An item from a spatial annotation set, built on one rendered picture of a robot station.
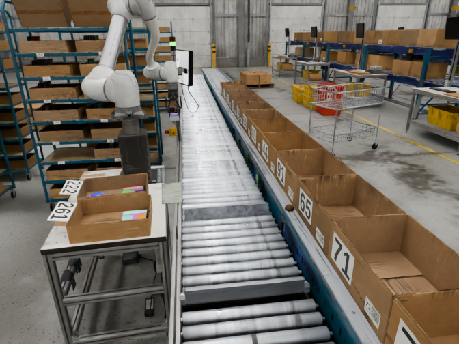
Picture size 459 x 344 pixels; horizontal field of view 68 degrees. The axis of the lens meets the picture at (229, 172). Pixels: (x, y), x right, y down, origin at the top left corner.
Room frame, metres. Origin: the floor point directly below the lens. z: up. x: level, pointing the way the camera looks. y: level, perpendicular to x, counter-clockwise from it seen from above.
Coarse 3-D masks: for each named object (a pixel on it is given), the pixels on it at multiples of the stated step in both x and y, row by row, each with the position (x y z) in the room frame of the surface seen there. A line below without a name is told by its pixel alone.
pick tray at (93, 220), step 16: (80, 208) 1.62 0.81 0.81; (96, 208) 1.66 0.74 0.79; (112, 208) 1.67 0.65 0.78; (128, 208) 1.69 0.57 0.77; (144, 208) 1.70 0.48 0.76; (80, 224) 1.54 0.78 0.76; (96, 224) 1.40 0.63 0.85; (112, 224) 1.41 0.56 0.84; (128, 224) 1.42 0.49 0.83; (144, 224) 1.43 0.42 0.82; (80, 240) 1.38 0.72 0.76; (96, 240) 1.39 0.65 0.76
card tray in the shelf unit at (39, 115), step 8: (56, 104) 3.43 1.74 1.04; (64, 104) 3.44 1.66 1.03; (72, 104) 3.44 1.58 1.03; (80, 104) 3.45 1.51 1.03; (40, 112) 3.13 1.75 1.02; (48, 112) 3.13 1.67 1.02; (56, 112) 3.14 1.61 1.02; (64, 112) 3.15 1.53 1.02; (72, 112) 3.15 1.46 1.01; (80, 112) 3.23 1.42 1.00; (40, 120) 3.13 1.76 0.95; (48, 120) 3.13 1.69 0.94; (56, 120) 3.14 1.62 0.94
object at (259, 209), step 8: (192, 208) 1.61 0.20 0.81; (200, 208) 1.61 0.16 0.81; (208, 208) 1.62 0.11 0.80; (216, 208) 1.62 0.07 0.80; (224, 208) 1.63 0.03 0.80; (232, 208) 1.63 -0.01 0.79; (240, 208) 1.64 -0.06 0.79; (248, 208) 1.65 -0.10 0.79; (256, 208) 1.65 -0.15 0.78; (264, 208) 1.66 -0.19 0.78; (192, 216) 1.61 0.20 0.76; (200, 216) 1.61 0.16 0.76; (208, 216) 1.62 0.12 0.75; (216, 216) 1.62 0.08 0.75; (224, 216) 1.63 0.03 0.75; (232, 216) 1.63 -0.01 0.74; (240, 216) 1.64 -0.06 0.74
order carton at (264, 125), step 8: (256, 120) 2.62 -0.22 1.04; (264, 120) 2.63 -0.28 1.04; (272, 120) 2.63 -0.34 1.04; (280, 120) 2.64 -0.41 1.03; (288, 120) 2.60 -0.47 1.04; (256, 128) 2.40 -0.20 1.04; (264, 128) 2.63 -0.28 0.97; (272, 128) 2.63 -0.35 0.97; (280, 128) 2.64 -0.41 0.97; (288, 128) 2.59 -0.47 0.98; (296, 128) 2.39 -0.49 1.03; (256, 136) 2.39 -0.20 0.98; (256, 144) 2.39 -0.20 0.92
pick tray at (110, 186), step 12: (84, 180) 1.91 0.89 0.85; (96, 180) 1.95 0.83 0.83; (108, 180) 1.97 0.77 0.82; (120, 180) 1.99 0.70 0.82; (132, 180) 2.00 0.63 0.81; (144, 180) 2.02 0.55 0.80; (84, 192) 1.86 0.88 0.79; (108, 192) 1.93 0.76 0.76; (120, 192) 1.92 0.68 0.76; (132, 192) 1.73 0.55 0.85; (144, 192) 1.75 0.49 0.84
